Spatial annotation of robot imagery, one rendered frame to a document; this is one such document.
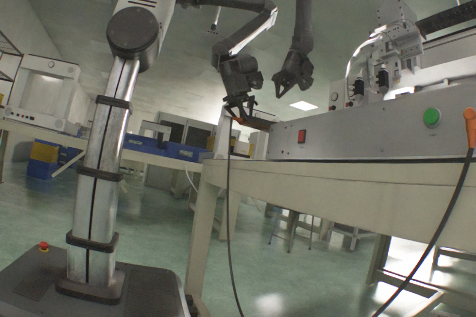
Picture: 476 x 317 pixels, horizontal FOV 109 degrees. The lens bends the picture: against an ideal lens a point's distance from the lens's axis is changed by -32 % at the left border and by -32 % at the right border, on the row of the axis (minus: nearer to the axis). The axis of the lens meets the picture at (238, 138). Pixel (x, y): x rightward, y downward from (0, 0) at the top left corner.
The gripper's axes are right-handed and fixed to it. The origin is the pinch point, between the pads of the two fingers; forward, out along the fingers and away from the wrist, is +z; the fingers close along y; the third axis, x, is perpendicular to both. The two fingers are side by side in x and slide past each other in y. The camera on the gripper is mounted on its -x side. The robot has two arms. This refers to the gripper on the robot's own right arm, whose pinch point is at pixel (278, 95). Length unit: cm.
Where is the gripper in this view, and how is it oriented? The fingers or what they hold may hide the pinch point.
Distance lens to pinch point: 89.7
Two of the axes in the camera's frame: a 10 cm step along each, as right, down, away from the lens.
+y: -3.9, 0.7, 9.2
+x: -8.3, -4.5, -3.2
